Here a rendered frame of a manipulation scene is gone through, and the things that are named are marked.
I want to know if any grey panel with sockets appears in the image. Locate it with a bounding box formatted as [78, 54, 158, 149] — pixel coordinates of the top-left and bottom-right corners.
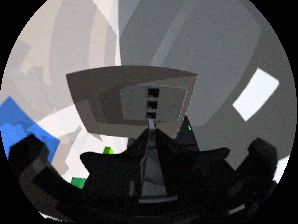
[65, 65, 198, 139]

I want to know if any green flat rectangular block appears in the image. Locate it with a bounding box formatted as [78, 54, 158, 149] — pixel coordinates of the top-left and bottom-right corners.
[71, 177, 86, 188]

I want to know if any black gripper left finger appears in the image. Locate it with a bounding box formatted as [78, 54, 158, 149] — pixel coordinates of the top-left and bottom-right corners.
[80, 128, 149, 200]

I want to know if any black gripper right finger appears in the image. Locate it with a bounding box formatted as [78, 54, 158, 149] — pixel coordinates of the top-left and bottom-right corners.
[156, 128, 231, 197]

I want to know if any blue flat square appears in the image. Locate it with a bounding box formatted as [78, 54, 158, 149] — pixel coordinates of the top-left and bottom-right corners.
[0, 95, 61, 164]

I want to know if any small green block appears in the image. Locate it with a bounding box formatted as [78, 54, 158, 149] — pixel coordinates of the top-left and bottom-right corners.
[102, 147, 114, 155]

